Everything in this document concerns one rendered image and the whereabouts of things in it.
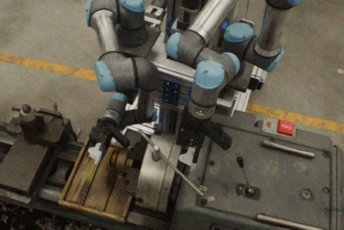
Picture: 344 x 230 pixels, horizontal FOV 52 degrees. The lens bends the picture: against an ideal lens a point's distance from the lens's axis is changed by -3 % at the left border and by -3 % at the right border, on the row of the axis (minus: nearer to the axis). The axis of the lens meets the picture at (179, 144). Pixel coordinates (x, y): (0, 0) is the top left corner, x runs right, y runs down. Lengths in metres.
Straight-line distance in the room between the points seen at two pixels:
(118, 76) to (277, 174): 0.68
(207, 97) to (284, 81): 2.54
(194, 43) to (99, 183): 0.85
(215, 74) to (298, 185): 0.59
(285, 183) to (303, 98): 2.14
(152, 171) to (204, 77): 0.49
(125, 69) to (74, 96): 1.82
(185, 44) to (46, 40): 2.68
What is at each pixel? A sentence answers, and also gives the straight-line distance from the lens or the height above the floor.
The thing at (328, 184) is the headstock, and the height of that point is 1.25.
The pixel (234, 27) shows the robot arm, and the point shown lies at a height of 1.39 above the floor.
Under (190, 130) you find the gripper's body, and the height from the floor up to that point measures 1.50.
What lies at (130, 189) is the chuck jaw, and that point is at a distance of 1.41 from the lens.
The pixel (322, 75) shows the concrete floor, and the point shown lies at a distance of 3.73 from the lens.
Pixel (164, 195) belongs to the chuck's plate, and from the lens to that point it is 1.35.
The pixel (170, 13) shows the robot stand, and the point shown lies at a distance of 1.85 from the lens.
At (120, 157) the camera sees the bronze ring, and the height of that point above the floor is 1.12.
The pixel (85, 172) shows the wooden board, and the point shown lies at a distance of 1.71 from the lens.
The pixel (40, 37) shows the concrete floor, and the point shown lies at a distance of 3.72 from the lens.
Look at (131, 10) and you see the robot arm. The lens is 1.68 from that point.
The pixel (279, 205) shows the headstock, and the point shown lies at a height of 1.25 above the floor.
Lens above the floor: 2.38
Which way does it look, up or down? 57 degrees down
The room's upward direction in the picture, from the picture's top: 10 degrees clockwise
